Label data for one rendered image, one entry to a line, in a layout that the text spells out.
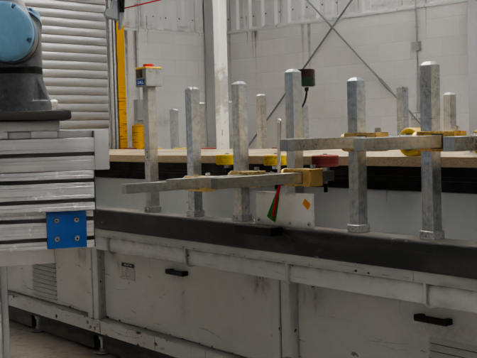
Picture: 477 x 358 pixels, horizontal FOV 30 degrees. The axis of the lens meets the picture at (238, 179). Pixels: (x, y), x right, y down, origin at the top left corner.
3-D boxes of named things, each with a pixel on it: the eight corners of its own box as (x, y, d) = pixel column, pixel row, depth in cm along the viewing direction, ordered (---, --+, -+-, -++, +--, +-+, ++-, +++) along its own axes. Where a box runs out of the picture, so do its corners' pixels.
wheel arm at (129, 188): (126, 196, 277) (126, 182, 276) (121, 196, 279) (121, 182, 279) (236, 188, 304) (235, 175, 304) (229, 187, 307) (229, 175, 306)
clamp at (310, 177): (310, 187, 253) (309, 169, 252) (278, 185, 263) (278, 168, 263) (324, 185, 256) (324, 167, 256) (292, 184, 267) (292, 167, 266)
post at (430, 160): (433, 255, 221) (430, 60, 218) (422, 254, 223) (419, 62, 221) (442, 253, 223) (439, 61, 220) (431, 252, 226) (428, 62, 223)
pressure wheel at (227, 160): (239, 187, 300) (238, 153, 299) (215, 187, 300) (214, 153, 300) (240, 185, 308) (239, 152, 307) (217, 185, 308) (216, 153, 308)
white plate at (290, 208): (313, 229, 252) (312, 194, 252) (254, 223, 272) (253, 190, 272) (314, 229, 253) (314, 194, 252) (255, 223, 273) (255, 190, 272)
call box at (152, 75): (146, 88, 314) (145, 66, 313) (135, 89, 319) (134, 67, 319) (162, 88, 318) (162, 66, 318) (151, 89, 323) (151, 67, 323)
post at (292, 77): (296, 234, 259) (292, 68, 257) (287, 233, 262) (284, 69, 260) (304, 233, 262) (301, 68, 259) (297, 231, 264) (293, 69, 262)
